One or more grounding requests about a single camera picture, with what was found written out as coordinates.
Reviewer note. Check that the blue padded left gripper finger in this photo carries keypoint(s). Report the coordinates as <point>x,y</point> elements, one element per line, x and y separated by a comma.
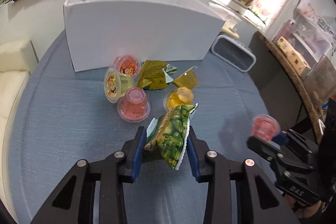
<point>281,138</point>

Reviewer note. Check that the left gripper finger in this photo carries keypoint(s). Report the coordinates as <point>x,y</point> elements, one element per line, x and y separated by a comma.
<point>231,182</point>
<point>72,200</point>

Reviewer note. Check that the pink jelly cup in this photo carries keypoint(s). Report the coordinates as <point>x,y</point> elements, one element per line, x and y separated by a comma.
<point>134,105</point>
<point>265,127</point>

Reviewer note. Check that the yellow jelly cup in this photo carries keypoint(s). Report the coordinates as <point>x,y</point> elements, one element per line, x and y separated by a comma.
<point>188,79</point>
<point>180,96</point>

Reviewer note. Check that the small green snack packet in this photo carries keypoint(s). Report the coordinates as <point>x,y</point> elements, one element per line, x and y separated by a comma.
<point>168,134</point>

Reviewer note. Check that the wooden shelf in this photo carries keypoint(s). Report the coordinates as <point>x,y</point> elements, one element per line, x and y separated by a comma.
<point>297,82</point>

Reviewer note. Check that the wooden printed box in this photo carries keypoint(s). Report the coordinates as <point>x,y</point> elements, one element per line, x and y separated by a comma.
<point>294,57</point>

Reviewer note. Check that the grey white-rimmed tray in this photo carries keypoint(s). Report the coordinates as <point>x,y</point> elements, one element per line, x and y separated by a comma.
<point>234,53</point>

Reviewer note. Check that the jelly cup with cartoon lid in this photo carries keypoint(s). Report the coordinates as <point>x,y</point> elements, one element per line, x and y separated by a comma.
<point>116,84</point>

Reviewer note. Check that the olive green snack packet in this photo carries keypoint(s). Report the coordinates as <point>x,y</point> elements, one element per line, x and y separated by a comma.
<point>155,75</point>

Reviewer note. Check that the pink jelly cup cartoon lid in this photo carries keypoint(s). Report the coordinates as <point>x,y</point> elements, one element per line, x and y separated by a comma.
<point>128,65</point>

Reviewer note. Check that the cream white sofa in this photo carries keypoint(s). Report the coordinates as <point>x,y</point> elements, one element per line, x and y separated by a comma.
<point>18,61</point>

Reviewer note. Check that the white cardboard box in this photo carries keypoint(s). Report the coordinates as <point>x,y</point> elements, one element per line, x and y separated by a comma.
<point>99,31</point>

